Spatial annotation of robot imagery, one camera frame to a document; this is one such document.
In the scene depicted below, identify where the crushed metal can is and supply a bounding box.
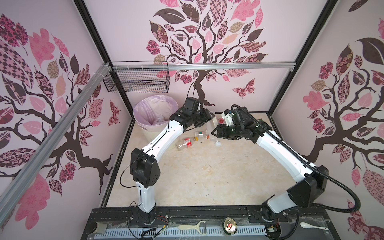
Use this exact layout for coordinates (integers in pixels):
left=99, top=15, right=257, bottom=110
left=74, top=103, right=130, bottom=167
left=222, top=217, right=238, bottom=236

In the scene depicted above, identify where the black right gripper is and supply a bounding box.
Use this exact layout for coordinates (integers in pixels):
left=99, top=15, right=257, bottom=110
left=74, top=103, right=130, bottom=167
left=210, top=124, right=243, bottom=139

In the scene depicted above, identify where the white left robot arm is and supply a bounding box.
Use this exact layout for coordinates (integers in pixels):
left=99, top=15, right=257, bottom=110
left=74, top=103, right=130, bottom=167
left=130, top=108, right=214, bottom=214

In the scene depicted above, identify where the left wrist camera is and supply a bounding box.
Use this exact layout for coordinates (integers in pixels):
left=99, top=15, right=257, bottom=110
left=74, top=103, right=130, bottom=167
left=184, top=97, right=201, bottom=112

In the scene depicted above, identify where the cream bin with pink liner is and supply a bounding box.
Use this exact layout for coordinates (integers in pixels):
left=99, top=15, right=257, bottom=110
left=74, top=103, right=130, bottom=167
left=134, top=95, right=179, bottom=142

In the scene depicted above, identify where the black flexible cable conduit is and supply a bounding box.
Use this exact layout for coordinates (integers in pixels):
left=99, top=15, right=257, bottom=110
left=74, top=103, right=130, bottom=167
left=230, top=104, right=362, bottom=214

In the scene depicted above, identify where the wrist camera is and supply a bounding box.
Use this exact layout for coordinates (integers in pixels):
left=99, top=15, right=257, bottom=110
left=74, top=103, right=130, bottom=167
left=221, top=111, right=235, bottom=127
left=184, top=97, right=201, bottom=112

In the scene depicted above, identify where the white plastic spoon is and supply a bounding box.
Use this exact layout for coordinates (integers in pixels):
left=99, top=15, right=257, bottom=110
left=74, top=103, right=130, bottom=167
left=300, top=222, right=329, bottom=231

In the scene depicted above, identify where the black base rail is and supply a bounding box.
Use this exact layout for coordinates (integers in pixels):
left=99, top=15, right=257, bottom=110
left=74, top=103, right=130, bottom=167
left=88, top=203, right=325, bottom=226

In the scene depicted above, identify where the clear bottle red label yellow cap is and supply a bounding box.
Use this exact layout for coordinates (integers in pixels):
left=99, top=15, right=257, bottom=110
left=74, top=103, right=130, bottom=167
left=176, top=137, right=199, bottom=150

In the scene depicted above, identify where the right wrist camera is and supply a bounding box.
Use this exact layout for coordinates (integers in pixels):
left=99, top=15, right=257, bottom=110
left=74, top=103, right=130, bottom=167
left=221, top=111, right=235, bottom=127

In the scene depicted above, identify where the black wire mesh basket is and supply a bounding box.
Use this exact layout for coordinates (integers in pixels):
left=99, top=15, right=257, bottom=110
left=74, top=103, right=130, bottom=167
left=103, top=60, right=171, bottom=94

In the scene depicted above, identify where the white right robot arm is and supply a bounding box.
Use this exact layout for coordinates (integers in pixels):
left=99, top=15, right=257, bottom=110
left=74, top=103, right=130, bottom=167
left=213, top=109, right=329, bottom=215

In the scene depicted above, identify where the clear square bottle white label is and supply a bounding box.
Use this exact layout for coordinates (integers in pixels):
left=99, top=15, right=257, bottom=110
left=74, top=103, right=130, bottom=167
left=207, top=117, right=222, bottom=147

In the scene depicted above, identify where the clear flat bottle green red label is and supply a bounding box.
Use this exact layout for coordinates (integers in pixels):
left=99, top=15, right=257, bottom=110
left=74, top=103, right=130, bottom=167
left=195, top=131, right=210, bottom=140

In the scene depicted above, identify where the cream vegetable peeler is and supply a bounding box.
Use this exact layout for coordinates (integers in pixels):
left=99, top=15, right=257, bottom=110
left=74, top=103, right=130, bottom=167
left=178, top=220, right=207, bottom=235

